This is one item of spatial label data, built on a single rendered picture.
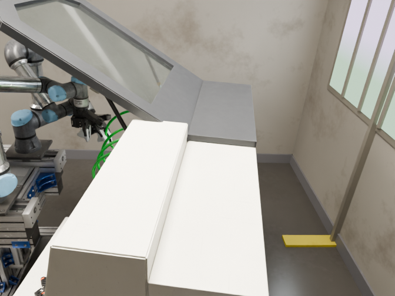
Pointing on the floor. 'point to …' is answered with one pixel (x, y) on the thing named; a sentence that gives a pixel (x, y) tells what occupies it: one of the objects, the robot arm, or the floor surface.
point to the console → (120, 216)
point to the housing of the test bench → (215, 204)
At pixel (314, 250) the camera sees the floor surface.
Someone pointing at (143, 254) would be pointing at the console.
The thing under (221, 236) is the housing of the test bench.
